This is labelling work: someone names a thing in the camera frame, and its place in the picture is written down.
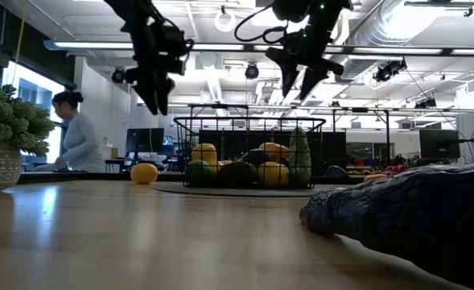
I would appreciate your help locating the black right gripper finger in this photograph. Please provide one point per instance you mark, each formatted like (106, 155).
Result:
(288, 68)
(321, 71)

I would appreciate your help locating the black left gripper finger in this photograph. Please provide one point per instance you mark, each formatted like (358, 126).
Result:
(150, 92)
(166, 90)

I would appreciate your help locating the yellow bell pepper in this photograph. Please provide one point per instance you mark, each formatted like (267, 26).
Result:
(204, 153)

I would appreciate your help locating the round yellow fruit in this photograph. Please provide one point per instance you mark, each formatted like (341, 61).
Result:
(144, 174)

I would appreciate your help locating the tall bumpy green vegetable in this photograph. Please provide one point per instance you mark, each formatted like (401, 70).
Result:
(299, 155)

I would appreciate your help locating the round green fruit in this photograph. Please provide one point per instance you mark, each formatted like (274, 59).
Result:
(198, 174)

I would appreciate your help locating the small purple green vegetable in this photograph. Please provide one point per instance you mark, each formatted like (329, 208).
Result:
(256, 156)

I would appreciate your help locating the large dark green fruit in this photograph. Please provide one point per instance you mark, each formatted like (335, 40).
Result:
(236, 175)

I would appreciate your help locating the small orange fruit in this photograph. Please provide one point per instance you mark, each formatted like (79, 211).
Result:
(375, 177)

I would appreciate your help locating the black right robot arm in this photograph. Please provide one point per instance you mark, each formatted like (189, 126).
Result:
(293, 8)

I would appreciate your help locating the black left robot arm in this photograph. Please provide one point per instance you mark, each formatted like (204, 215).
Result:
(134, 12)

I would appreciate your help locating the black ceiling spot lamp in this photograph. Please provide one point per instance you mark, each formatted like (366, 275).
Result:
(426, 103)
(252, 71)
(388, 70)
(118, 75)

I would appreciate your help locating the black computer monitor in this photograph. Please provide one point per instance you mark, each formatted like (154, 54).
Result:
(439, 143)
(144, 140)

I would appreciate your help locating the small cardboard box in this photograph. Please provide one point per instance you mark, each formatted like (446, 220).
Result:
(114, 153)

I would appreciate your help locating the long ceiling light strip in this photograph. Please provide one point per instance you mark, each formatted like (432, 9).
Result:
(79, 45)

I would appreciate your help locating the person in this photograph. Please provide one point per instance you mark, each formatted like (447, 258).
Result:
(81, 141)

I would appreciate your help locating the round grey woven placemat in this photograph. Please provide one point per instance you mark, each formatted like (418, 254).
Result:
(168, 189)

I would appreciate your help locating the red storage bin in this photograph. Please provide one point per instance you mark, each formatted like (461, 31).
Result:
(360, 162)

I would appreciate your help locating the blue chair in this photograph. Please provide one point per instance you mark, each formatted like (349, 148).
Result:
(336, 172)

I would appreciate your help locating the blue storage bin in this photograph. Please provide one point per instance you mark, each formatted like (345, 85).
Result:
(372, 162)

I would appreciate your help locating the window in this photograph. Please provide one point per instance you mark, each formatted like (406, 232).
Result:
(39, 88)

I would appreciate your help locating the black ceiling track fixture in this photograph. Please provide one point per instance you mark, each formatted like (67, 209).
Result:
(438, 3)

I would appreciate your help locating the succulent in patterned pot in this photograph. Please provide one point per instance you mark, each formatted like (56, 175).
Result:
(11, 121)

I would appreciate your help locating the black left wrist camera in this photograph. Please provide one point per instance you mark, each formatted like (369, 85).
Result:
(176, 44)

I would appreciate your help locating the silver ventilation duct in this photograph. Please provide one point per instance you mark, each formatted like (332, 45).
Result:
(371, 64)

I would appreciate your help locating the black background metal frame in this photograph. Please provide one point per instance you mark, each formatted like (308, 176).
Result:
(387, 133)

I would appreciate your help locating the black table edge rail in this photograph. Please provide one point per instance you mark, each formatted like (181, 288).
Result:
(79, 177)

